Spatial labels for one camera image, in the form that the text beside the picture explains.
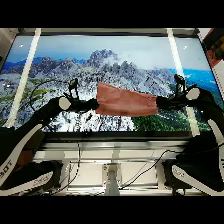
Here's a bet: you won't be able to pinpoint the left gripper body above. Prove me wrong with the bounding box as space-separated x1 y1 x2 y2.
70 97 101 113

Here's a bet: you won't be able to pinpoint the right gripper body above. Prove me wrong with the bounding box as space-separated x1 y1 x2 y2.
155 94 178 110

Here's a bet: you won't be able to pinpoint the pinkish beige pants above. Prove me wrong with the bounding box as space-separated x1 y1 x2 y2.
95 81 160 118

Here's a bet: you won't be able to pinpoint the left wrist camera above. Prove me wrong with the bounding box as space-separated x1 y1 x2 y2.
67 77 81 100

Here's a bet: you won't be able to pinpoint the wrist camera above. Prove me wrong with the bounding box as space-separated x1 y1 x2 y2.
67 77 81 100
173 73 188 97

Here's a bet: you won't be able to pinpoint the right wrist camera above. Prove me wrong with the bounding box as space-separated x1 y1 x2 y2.
173 73 188 97

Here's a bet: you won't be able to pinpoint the black cable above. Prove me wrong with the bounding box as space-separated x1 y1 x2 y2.
49 132 83 196
29 78 73 113
118 148 183 190

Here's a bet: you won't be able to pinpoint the silver frame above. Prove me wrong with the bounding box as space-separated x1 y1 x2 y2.
32 139 208 196

